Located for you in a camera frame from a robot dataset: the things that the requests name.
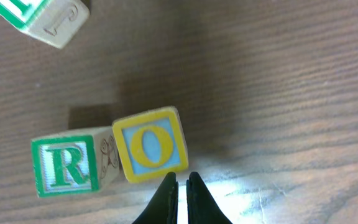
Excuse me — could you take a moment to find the green N block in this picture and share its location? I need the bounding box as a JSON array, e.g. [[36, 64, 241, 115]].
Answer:
[[0, 0, 90, 49]]

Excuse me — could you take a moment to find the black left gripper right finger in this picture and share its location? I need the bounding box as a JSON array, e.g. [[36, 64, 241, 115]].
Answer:
[[186, 172, 232, 224]]

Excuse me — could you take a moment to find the yellow O block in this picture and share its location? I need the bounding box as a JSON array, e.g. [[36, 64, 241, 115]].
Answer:
[[112, 106, 189, 183]]

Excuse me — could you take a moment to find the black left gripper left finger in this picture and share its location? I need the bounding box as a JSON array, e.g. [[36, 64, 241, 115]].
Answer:
[[133, 172, 178, 224]]

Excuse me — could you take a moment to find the green R block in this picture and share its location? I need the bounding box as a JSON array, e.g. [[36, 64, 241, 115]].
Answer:
[[31, 126, 120, 197]]

